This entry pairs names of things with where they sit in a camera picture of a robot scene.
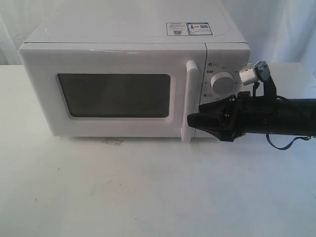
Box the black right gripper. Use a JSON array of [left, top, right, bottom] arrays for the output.
[[187, 91, 251, 142]]

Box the white microwave door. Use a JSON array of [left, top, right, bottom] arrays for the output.
[[19, 43, 207, 142]]

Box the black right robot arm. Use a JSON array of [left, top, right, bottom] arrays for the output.
[[187, 91, 316, 142]]

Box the white microwave oven body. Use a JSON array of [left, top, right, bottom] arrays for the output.
[[22, 0, 250, 139]]

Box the upper white control knob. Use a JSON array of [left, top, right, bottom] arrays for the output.
[[210, 71, 236, 95]]

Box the blue white warning sticker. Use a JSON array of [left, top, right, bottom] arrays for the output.
[[166, 22, 213, 36]]

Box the clear tape patch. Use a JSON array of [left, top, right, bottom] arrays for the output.
[[101, 138, 123, 146]]

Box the dark camera cable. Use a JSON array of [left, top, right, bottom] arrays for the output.
[[251, 81, 312, 150]]

